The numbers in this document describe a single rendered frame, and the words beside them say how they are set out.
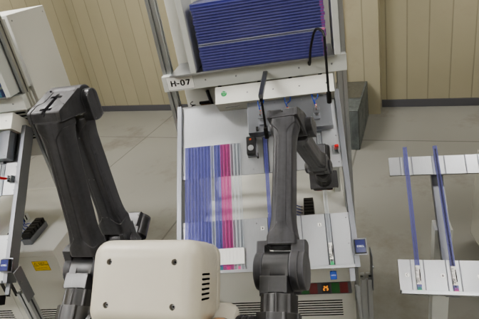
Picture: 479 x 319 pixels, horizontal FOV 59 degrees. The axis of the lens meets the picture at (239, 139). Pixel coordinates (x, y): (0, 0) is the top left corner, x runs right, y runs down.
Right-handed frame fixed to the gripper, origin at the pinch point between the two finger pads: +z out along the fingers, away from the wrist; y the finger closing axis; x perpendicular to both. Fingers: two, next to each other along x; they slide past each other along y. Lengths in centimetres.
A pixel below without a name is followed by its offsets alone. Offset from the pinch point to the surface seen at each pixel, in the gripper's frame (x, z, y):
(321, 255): 25.9, 3.1, 3.7
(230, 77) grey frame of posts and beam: -47, -12, 34
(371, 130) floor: -120, 231, -52
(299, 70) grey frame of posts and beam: -46.4, -11.6, 5.5
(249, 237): 17.7, 2.2, 30.7
